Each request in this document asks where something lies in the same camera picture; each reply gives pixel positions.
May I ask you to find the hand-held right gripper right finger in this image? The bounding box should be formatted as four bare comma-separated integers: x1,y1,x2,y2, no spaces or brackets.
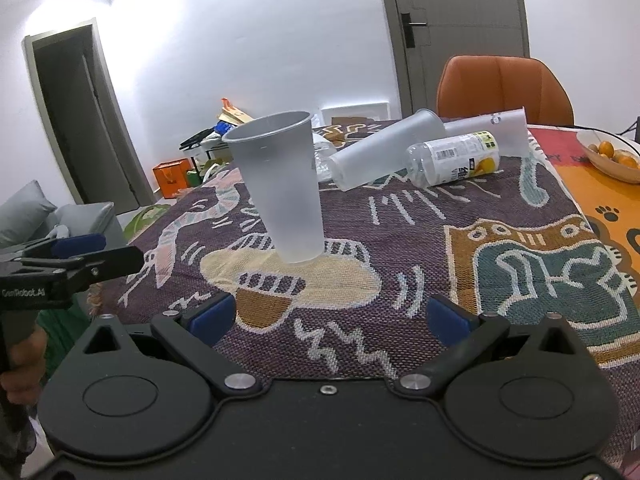
394,293,587,399

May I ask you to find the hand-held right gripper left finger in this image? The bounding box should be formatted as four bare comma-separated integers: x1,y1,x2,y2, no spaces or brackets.
77,293,262,399

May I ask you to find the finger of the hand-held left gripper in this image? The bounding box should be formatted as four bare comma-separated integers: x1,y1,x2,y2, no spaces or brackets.
19,246,146,289
9,233,108,261

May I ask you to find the frosted plastic cup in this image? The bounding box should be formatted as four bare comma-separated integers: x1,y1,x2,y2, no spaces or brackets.
327,108,448,192
222,110,327,265

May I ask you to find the frosted cup with small print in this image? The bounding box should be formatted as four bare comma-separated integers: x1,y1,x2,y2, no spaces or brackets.
442,106,532,159

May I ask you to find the person's left hand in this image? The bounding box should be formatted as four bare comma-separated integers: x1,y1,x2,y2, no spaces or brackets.
6,327,52,407

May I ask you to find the green cloth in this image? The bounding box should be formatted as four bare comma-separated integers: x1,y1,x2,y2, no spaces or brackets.
124,206,172,237

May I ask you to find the grey sofa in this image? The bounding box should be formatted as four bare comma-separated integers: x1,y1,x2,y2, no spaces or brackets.
0,180,127,263

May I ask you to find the printed woven blanket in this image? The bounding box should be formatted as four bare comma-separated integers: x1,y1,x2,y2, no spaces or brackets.
90,119,640,467

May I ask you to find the orange box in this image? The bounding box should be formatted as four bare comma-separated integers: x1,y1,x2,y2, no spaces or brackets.
152,158,194,200

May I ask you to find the clear bottle with yellow label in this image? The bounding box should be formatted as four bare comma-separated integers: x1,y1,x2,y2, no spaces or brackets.
405,131,501,189

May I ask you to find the cluttered side table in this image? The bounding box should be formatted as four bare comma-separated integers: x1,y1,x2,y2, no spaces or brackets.
179,97,257,175

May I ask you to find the orange paw print mat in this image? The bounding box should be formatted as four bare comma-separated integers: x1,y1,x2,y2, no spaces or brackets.
527,125,640,282

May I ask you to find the crumpled clear plastic bottle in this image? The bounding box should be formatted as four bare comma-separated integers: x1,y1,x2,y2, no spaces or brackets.
311,129,337,182

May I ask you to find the white bowl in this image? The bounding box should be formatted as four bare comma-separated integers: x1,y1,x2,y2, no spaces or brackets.
576,127,640,184

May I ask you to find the orange leather chair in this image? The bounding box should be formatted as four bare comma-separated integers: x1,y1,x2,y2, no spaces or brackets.
436,55,575,126

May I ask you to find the grey door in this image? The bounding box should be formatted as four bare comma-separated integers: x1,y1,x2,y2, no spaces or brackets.
374,0,532,122

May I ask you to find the black cable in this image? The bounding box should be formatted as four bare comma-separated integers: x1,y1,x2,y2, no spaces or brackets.
570,115,640,137

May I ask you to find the black door lock handle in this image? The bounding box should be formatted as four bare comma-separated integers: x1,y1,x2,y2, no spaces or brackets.
401,11,431,50

